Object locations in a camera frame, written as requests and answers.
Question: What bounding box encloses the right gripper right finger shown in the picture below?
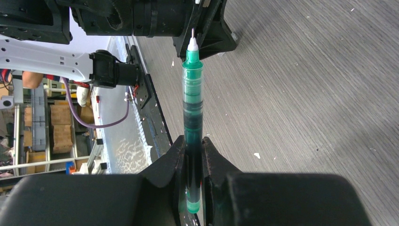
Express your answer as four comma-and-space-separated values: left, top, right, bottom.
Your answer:
201, 137, 241, 226

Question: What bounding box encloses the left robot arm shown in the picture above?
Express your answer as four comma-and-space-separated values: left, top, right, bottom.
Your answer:
0, 0, 237, 88

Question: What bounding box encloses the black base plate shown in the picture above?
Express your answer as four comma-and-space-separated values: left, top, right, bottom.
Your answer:
128, 45, 173, 162

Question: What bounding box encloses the green gel pen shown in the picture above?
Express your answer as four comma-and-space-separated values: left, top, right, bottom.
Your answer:
182, 28, 203, 214

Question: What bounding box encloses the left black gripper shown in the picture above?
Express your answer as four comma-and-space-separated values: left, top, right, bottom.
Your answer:
70, 0, 237, 60

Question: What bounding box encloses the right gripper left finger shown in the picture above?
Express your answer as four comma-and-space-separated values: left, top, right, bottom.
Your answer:
138, 135, 186, 226

